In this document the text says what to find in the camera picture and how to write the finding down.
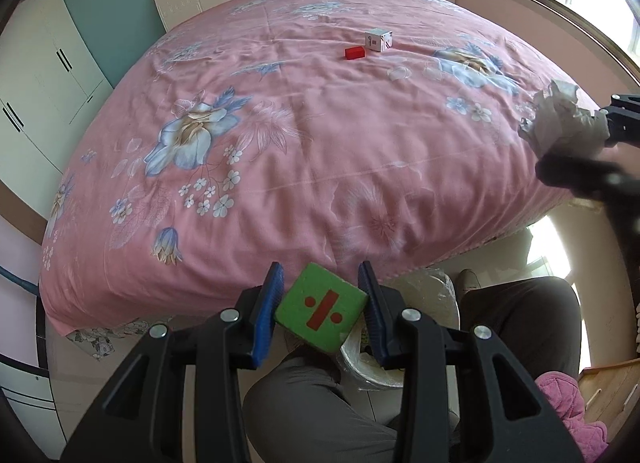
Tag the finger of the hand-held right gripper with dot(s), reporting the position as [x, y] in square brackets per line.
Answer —
[580, 175]
[625, 118]

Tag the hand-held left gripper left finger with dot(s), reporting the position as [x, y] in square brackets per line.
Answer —
[267, 308]

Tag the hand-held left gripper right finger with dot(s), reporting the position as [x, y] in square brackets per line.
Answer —
[375, 313]

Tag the green block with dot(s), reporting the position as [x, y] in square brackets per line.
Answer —
[320, 308]

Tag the white lined trash bin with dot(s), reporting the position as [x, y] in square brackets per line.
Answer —
[430, 293]

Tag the white paper ball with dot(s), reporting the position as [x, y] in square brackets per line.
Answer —
[560, 118]

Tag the grey shoe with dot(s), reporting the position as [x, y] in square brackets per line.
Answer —
[469, 279]

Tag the person's left leg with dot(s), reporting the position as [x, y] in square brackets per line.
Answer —
[310, 413]

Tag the person's leg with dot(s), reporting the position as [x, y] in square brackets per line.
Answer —
[520, 323]
[310, 413]

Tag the person's right leg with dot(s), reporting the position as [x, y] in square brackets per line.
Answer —
[520, 323]

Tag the floral bed sheet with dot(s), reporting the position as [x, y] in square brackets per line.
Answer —
[115, 335]

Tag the pink floral blanket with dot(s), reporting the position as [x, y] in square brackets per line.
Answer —
[310, 153]

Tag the pink slipper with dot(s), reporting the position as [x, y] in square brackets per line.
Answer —
[565, 403]

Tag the light wooden furniture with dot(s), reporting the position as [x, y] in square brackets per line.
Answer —
[610, 393]

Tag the small white box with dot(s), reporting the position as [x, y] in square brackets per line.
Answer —
[378, 40]

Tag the curved metal pole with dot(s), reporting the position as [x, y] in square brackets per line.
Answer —
[17, 279]

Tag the white cabinet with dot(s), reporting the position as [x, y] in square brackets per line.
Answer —
[25, 383]

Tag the red block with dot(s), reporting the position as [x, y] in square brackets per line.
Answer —
[354, 52]

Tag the white wardrobe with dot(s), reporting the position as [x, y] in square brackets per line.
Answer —
[45, 78]

